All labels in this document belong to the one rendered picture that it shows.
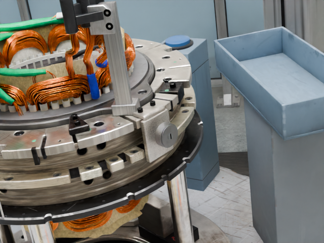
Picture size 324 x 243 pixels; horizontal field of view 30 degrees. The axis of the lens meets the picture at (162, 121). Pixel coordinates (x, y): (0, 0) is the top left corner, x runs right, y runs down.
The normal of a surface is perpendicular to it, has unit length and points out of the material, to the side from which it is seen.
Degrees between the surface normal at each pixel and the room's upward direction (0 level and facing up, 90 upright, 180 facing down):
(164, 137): 90
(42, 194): 90
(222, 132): 0
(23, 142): 0
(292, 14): 90
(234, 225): 0
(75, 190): 90
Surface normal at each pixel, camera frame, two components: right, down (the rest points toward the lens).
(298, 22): -0.71, 0.39
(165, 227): 0.69, 0.24
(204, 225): -0.13, -0.89
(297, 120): 0.23, 0.40
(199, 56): 0.87, 0.11
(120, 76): -0.18, 0.46
